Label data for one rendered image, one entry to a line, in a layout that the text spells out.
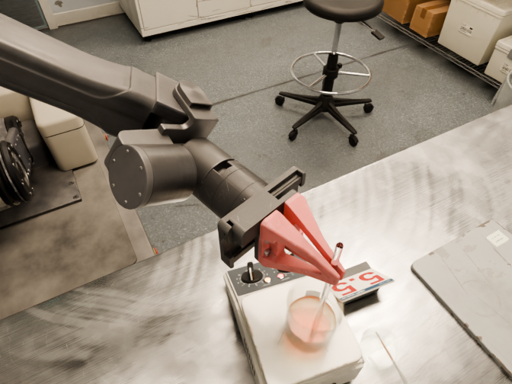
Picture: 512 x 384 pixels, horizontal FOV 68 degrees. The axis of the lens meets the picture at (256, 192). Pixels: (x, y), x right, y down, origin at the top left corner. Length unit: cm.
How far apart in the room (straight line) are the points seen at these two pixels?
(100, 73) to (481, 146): 79
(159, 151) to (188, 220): 131
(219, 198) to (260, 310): 19
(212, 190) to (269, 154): 155
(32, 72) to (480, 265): 67
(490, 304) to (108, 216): 101
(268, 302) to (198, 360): 14
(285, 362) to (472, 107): 222
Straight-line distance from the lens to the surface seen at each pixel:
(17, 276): 124
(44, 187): 142
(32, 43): 41
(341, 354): 50
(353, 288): 61
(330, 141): 203
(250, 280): 56
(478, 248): 75
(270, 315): 51
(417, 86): 259
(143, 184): 33
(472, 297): 69
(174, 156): 35
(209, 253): 66
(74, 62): 41
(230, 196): 36
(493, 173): 91
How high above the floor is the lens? 130
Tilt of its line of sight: 49 degrees down
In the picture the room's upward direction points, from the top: 1 degrees clockwise
